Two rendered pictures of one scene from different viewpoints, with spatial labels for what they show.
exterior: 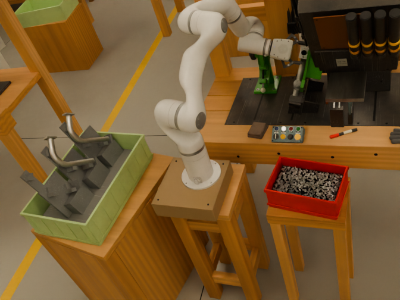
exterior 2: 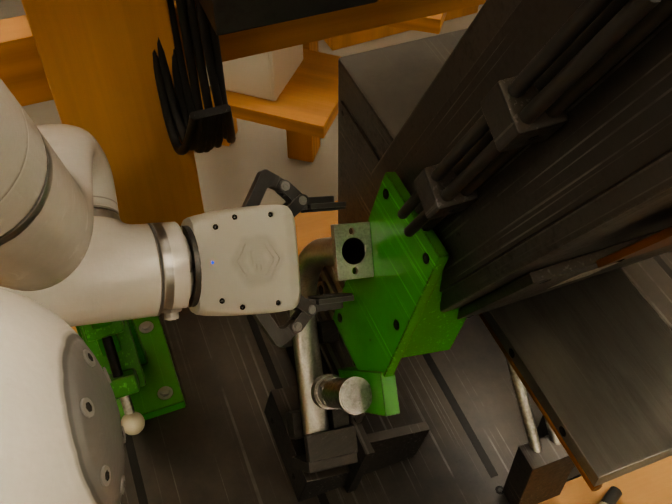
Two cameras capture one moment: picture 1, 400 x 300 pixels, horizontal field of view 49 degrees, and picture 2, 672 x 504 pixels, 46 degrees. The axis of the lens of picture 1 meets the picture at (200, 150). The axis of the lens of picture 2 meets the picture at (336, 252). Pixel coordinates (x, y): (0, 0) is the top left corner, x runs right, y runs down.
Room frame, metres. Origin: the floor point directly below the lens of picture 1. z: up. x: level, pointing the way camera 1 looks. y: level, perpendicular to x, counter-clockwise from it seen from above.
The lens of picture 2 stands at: (1.48, -0.21, 1.78)
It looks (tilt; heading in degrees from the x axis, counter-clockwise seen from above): 48 degrees down; 307
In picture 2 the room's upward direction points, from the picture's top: straight up
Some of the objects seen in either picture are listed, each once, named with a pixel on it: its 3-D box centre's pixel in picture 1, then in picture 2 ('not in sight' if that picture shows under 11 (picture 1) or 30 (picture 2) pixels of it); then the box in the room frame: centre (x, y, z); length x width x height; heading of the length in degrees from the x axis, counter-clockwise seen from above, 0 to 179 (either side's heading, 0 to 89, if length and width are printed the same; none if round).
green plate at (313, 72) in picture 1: (314, 61); (412, 281); (1.72, -0.65, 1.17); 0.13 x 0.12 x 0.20; 59
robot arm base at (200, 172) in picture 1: (196, 161); not in sight; (1.50, 0.03, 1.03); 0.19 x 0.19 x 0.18
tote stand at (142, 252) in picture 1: (130, 236); not in sight; (1.78, 0.56, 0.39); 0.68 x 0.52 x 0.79; 139
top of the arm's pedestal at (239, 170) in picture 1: (206, 189); not in sight; (1.50, 0.03, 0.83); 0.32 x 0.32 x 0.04; 59
